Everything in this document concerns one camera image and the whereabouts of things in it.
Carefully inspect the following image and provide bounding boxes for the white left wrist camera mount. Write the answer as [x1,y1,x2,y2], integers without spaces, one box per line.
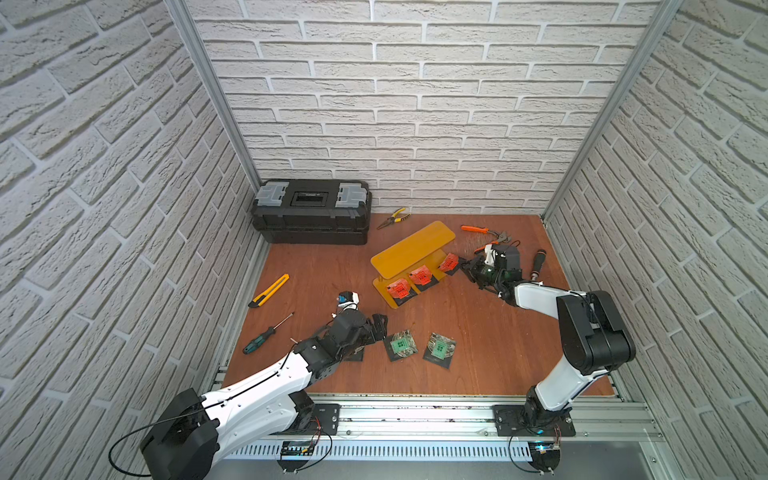
[337,291,359,311]

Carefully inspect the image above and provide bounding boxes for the right controller board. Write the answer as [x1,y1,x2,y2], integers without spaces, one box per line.
[528,443,561,474]

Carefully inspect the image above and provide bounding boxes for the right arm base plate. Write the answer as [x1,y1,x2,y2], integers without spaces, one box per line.
[492,405,576,437]

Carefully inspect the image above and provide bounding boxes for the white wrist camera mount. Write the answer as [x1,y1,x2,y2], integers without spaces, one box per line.
[337,291,359,311]
[484,244,503,268]

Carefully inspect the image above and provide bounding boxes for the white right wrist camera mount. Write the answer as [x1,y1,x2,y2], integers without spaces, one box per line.
[484,244,503,268]

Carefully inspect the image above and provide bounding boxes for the yellow black pliers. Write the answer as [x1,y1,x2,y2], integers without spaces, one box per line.
[377,207,410,230]

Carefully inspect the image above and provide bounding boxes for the black orange screwdriver handle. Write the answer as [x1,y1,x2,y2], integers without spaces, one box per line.
[530,249,547,282]

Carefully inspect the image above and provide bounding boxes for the orange black pliers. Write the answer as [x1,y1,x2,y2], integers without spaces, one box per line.
[461,225,513,254]

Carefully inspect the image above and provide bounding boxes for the yellow wooden two-tier shelf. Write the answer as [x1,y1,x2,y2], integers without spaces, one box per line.
[371,221,456,309]

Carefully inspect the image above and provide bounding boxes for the controller board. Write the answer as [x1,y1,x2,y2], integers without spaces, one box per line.
[528,443,561,474]
[277,440,315,473]

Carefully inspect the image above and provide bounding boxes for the left controller board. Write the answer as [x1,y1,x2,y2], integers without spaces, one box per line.
[277,440,315,473]

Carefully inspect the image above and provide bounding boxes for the yellow utility knife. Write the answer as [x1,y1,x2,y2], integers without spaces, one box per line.
[248,274,290,309]

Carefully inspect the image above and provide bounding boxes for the red tea bag large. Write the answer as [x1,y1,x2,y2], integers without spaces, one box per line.
[386,278,415,306]

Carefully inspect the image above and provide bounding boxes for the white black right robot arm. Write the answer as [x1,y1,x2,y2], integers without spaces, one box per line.
[460,244,636,431]

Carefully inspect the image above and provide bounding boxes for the green tea bag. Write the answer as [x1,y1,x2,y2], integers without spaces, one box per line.
[423,333,457,369]
[384,330,418,362]
[345,348,364,362]

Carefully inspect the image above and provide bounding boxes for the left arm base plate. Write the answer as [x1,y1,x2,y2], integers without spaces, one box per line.
[291,403,341,436]

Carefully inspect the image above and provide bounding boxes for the black plastic toolbox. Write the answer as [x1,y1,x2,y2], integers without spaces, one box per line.
[251,179,372,246]

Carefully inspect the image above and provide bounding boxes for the aluminium frame rail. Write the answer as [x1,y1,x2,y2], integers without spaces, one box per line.
[173,392,667,445]

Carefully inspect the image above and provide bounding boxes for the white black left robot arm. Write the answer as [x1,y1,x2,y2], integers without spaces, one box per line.
[139,308,388,479]

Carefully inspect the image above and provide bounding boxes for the green handled screwdriver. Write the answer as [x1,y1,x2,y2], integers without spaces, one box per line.
[242,312,295,355]

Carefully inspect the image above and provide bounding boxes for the red tea bag small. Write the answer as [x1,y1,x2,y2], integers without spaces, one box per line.
[409,265,438,292]

